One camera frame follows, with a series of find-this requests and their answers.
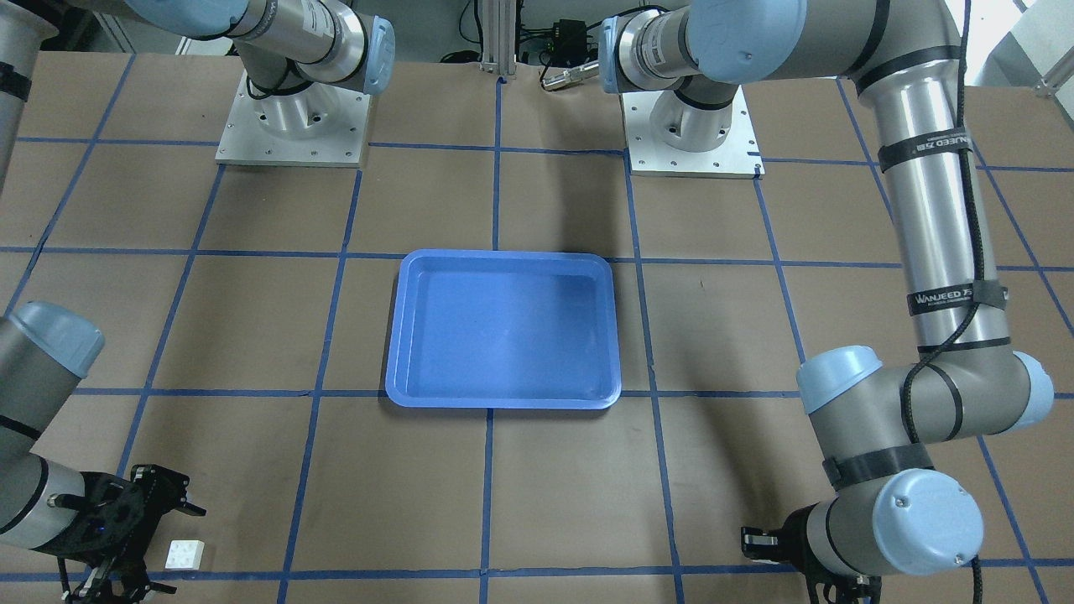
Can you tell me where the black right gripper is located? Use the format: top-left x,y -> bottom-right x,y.
39,464 -> 206,601

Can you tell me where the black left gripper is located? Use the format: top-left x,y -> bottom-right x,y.
740,503 -> 882,603

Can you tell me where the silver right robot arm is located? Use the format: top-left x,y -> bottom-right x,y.
1,1 -> 396,603

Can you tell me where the white block near right arm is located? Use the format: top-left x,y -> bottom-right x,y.
164,540 -> 205,572

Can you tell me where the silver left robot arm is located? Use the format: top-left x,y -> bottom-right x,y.
597,1 -> 1055,603

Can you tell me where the blue plastic tray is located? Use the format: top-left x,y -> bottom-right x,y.
386,249 -> 623,409

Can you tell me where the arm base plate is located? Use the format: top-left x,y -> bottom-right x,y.
620,87 -> 766,179
215,75 -> 375,169

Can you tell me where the aluminium frame post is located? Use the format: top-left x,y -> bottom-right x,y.
473,1 -> 520,83

